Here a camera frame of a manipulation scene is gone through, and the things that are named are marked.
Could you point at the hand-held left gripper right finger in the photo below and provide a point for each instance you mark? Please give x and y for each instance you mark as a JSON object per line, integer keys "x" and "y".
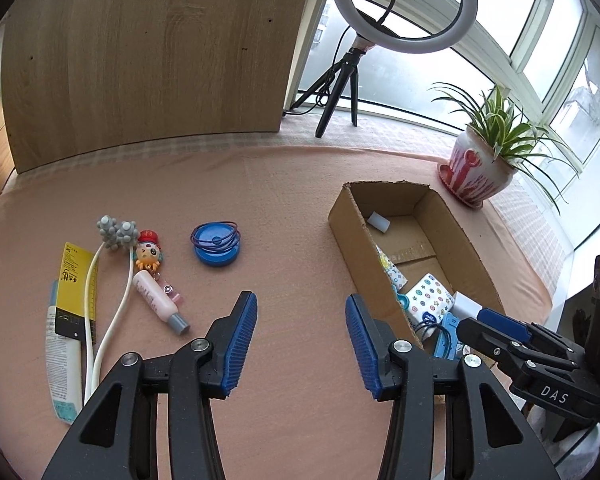
{"x": 365, "y": 350}

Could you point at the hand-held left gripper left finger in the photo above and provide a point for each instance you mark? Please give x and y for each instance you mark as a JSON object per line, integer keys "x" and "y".
{"x": 237, "y": 350}

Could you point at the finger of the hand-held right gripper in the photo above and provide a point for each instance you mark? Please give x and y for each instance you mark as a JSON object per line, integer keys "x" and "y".
{"x": 490, "y": 342}
{"x": 502, "y": 321}

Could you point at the white charger plug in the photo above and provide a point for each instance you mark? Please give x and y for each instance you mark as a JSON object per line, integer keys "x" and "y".
{"x": 465, "y": 305}

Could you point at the light blue phone stand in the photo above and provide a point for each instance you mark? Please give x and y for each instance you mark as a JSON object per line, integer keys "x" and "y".
{"x": 450, "y": 330}

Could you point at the monogram print tissue pack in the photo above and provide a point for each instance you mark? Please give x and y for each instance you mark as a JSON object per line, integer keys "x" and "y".
{"x": 392, "y": 272}

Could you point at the pink bottle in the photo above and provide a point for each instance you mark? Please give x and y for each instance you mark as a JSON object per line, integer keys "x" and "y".
{"x": 152, "y": 297}

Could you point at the cardboard box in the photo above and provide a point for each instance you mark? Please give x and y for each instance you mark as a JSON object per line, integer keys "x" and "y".
{"x": 355, "y": 230}

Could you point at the white and blue tube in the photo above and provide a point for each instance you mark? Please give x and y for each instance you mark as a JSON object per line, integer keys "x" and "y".
{"x": 62, "y": 375}

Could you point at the yellow and black card package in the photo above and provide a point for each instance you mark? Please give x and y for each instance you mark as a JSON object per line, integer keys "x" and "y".
{"x": 75, "y": 280}

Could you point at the dotted white tissue pack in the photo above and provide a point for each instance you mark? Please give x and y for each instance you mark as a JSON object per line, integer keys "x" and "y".
{"x": 430, "y": 295}

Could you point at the translucent white cap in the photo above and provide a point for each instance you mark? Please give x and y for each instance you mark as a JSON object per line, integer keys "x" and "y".
{"x": 379, "y": 222}

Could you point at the red and white pot saucer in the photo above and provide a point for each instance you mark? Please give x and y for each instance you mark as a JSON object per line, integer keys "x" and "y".
{"x": 447, "y": 180}

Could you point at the red and white flower pot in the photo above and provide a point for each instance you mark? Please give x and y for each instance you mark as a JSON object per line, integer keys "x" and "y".
{"x": 475, "y": 170}

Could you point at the pink blanket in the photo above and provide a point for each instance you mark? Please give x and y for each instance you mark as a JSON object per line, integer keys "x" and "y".
{"x": 280, "y": 200}

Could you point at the green spider plant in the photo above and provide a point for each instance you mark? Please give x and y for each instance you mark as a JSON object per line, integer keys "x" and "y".
{"x": 500, "y": 125}

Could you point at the black tripod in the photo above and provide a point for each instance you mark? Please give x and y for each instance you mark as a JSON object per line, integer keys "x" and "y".
{"x": 352, "y": 75}

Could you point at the wooden board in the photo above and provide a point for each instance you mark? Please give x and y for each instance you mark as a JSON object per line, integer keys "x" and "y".
{"x": 155, "y": 50}

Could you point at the white window frame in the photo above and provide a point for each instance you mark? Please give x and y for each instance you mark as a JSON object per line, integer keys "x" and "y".
{"x": 525, "y": 65}

